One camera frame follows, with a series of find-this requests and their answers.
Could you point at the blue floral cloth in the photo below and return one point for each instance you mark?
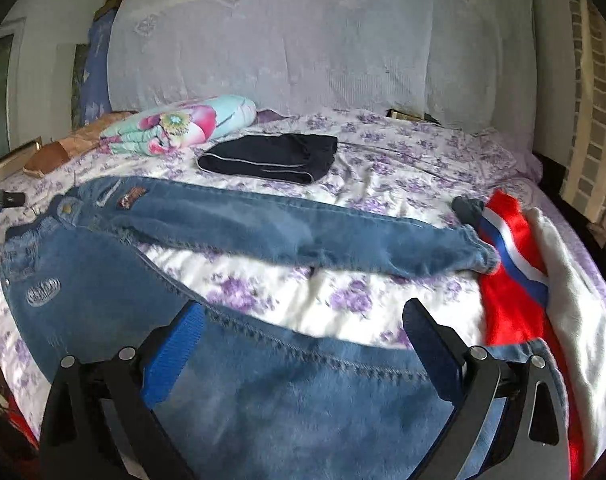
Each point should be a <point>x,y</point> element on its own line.
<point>98,70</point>

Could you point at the black folded pants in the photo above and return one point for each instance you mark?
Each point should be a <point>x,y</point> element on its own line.
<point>278,156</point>

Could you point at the dark flat box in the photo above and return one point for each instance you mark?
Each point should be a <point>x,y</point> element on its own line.
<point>408,115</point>

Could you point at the brick-patterned curtain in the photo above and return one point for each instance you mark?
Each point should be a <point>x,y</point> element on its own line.
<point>593,110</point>

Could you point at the red cloth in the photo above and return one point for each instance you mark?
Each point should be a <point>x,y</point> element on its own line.
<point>23,430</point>

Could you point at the floral pink and teal pillow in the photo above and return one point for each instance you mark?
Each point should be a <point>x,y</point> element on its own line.
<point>193,120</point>

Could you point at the blue denim pants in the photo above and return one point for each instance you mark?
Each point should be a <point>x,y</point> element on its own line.
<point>283,410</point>

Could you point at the purple floral bedsheet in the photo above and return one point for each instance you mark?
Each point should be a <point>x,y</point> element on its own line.
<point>383,170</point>

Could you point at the white garment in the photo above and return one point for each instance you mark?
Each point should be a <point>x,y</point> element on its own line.
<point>578,300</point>

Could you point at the white lace cover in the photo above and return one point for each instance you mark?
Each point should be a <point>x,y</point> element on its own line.
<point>308,50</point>

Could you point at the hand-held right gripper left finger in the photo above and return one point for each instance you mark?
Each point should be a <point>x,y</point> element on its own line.
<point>175,350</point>

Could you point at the red garment with striped band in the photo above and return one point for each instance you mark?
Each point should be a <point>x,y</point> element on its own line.
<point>513,310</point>

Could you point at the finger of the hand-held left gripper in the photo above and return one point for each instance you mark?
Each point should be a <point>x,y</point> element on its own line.
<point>5,199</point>

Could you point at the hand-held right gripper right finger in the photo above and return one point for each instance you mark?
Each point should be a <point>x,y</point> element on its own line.
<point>433,352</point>

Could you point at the dark grey sock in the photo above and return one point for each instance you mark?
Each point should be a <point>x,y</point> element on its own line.
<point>465,208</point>

